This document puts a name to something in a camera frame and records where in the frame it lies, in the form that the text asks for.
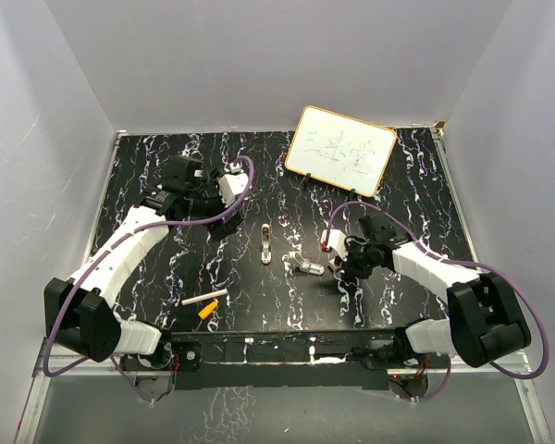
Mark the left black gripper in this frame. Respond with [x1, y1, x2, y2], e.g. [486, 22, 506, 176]
[186, 170, 243, 240]

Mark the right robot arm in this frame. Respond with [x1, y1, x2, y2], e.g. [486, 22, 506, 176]
[321, 213, 532, 367]

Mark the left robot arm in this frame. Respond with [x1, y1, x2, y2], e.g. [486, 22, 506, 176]
[43, 156, 254, 369]

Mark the white marker pen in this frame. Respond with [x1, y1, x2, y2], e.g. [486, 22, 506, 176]
[181, 289, 228, 306]

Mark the orange marker cap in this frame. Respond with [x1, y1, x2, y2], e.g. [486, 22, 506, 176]
[198, 299, 219, 320]

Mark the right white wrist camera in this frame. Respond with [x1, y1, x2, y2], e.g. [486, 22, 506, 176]
[320, 229, 348, 273]

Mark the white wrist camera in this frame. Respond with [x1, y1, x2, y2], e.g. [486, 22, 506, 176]
[320, 229, 348, 273]
[217, 162, 249, 208]

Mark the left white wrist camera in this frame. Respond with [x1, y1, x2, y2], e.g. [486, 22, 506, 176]
[217, 162, 249, 208]

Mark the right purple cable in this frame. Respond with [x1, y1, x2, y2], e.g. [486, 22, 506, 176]
[322, 201, 551, 401]

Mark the purple cable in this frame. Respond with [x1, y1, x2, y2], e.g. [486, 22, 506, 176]
[322, 201, 551, 401]
[43, 155, 256, 403]

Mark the small whiteboard with wooden frame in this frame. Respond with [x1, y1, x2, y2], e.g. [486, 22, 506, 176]
[284, 105, 398, 197]

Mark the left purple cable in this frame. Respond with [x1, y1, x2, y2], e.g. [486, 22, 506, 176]
[43, 155, 256, 403]

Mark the aluminium rail frame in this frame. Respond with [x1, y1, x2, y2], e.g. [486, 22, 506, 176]
[16, 353, 552, 443]

